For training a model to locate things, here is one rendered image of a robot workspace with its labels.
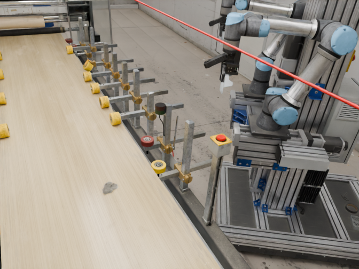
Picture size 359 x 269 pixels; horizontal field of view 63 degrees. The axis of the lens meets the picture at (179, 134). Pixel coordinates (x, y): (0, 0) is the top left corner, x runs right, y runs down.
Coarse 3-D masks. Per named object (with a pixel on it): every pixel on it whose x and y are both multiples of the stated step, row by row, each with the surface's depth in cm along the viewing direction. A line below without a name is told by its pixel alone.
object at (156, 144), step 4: (196, 132) 197; (200, 132) 197; (204, 132) 198; (180, 136) 192; (196, 136) 195; (200, 136) 197; (204, 136) 199; (172, 140) 187; (176, 140) 189; (180, 140) 190; (156, 144) 183; (160, 144) 184; (172, 144) 189; (144, 148) 181; (148, 148) 181; (152, 148) 182
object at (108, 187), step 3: (105, 183) 144; (108, 183) 144; (111, 183) 144; (105, 186) 140; (108, 186) 141; (111, 186) 142; (114, 186) 142; (117, 186) 143; (102, 189) 141; (105, 189) 139; (108, 189) 141; (111, 189) 140; (102, 192) 140; (105, 192) 139; (108, 192) 139
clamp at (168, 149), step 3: (159, 138) 187; (162, 138) 187; (159, 141) 185; (162, 144) 182; (162, 147) 182; (165, 147) 180; (168, 147) 179; (171, 147) 181; (162, 150) 183; (165, 150) 180; (168, 150) 180; (171, 150) 181; (168, 153) 182
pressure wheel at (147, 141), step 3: (141, 138) 179; (144, 138) 179; (147, 138) 178; (150, 138) 180; (153, 138) 180; (141, 141) 178; (144, 141) 176; (147, 141) 176; (150, 141) 177; (153, 141) 179; (141, 144) 179; (144, 144) 176; (147, 144) 176; (150, 144) 177; (153, 144) 180; (147, 153) 184
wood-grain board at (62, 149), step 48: (0, 48) 302; (48, 48) 311; (48, 96) 219; (96, 96) 224; (0, 144) 166; (48, 144) 169; (96, 144) 172; (0, 192) 136; (48, 192) 138; (96, 192) 140; (144, 192) 142; (48, 240) 116; (96, 240) 117; (144, 240) 119; (192, 240) 120
